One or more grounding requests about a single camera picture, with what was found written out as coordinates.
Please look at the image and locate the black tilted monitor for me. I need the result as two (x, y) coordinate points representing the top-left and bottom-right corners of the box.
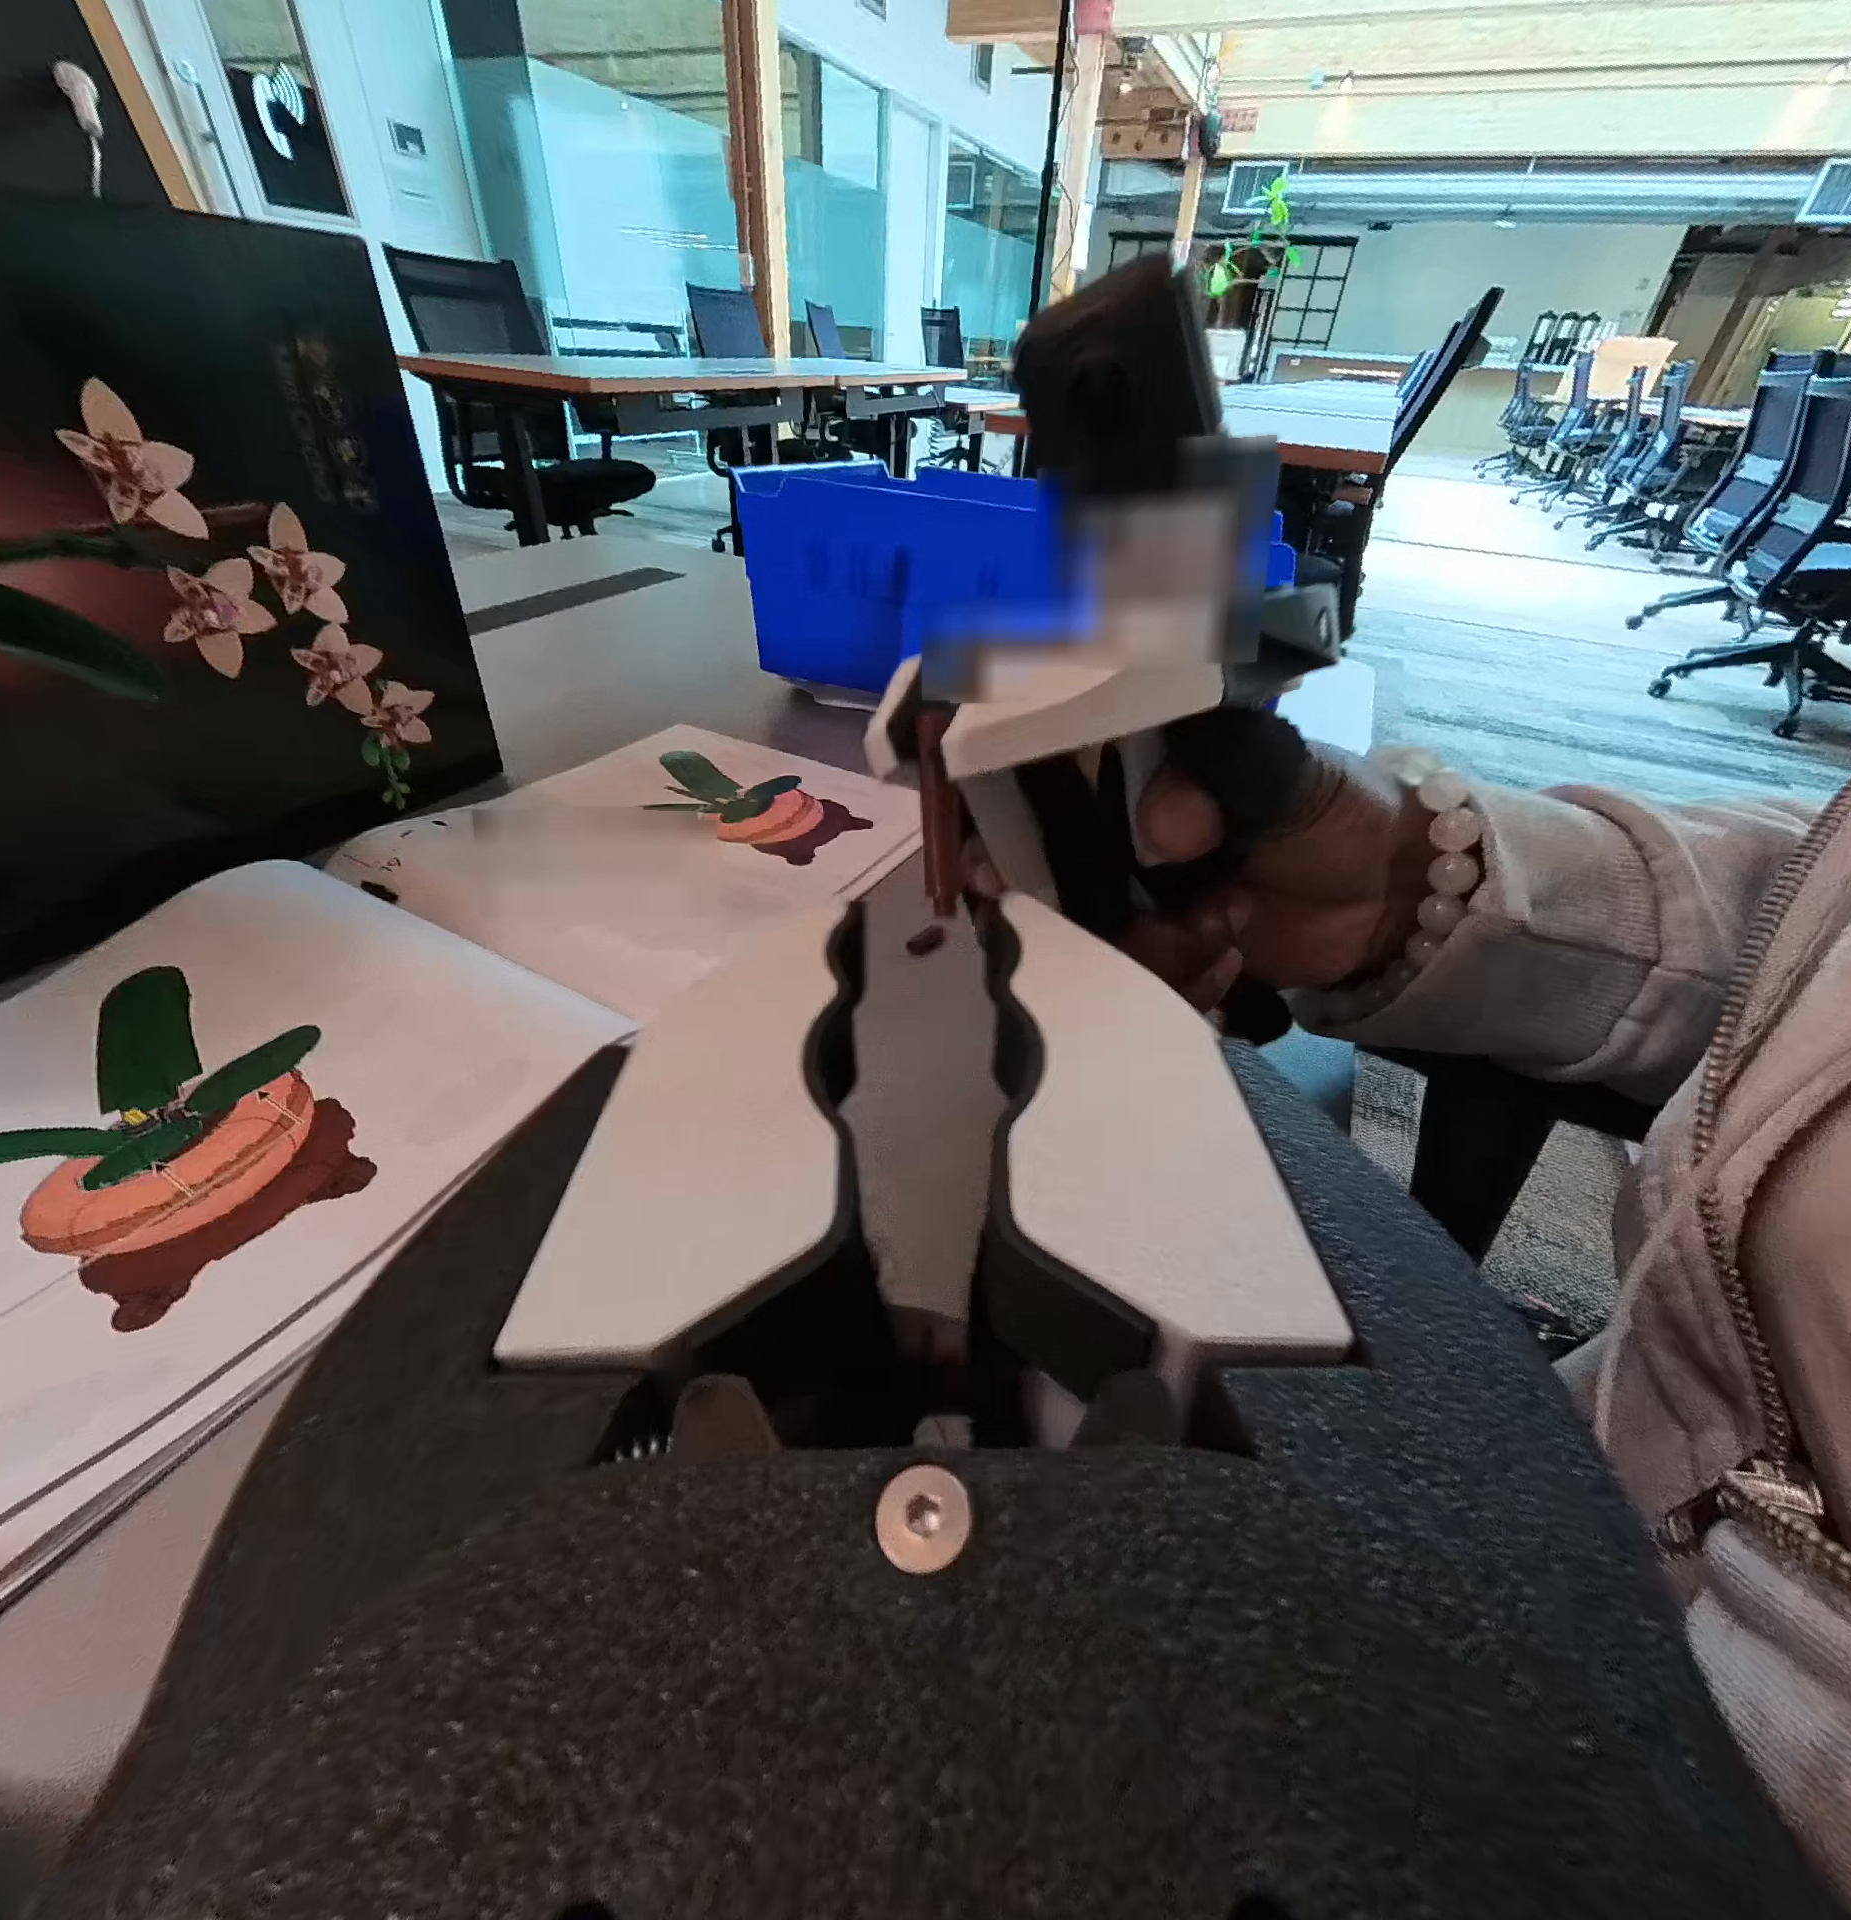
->
(1380, 284), (1507, 486)

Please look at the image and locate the green potted plant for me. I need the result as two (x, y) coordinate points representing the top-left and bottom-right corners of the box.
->
(1199, 174), (1305, 304)

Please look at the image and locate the grey desk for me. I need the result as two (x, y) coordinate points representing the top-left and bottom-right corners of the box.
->
(0, 532), (1385, 1848)

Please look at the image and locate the brown brick stem piece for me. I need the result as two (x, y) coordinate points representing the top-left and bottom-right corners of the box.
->
(913, 702), (968, 922)

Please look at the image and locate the row of black office chairs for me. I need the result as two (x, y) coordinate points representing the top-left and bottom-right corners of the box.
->
(1469, 304), (1851, 742)

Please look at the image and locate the white bead bracelet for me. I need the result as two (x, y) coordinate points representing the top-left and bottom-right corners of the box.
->
(1311, 748), (1493, 1034)

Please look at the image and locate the black orchid picture box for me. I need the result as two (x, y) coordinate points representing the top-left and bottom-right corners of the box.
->
(0, 182), (510, 1004)

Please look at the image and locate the light grey zip jacket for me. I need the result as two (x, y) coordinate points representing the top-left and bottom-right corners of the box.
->
(1552, 734), (1851, 1920)

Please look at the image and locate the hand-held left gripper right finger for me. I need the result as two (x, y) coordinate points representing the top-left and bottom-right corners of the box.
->
(990, 895), (1356, 1369)

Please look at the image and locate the black office chair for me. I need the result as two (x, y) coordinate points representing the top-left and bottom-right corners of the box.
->
(379, 243), (661, 545)

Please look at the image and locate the long wooden office table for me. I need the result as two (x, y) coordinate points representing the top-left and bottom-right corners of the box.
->
(396, 349), (969, 545)

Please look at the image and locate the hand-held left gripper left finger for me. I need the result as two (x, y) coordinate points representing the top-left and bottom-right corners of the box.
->
(494, 899), (874, 1375)

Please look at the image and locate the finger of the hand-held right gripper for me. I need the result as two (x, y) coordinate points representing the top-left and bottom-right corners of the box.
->
(954, 765), (1077, 909)
(862, 657), (1229, 787)

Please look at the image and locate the large blue plastic bin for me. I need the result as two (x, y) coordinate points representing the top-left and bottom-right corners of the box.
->
(728, 456), (1299, 710)

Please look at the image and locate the open instruction booklet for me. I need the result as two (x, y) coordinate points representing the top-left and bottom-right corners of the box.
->
(0, 724), (931, 1570)

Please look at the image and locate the person's right hand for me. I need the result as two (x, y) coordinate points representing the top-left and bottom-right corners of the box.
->
(1132, 708), (1411, 1056)

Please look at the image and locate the black pole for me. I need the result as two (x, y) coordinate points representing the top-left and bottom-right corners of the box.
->
(1040, 0), (1079, 328)

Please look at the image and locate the person's right forearm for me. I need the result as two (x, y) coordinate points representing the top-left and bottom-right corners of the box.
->
(1299, 776), (1829, 1109)

